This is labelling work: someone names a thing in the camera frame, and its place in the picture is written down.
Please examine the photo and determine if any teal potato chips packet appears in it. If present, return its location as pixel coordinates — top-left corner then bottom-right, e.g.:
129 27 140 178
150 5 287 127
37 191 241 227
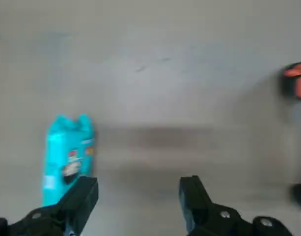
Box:
42 113 96 207

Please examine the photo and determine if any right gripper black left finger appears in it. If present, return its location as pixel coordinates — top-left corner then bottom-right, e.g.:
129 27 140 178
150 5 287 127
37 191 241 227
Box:
0 176 99 236

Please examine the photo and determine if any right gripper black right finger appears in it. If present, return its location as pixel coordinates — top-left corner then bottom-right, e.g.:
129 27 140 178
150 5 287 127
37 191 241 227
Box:
178 175 292 236

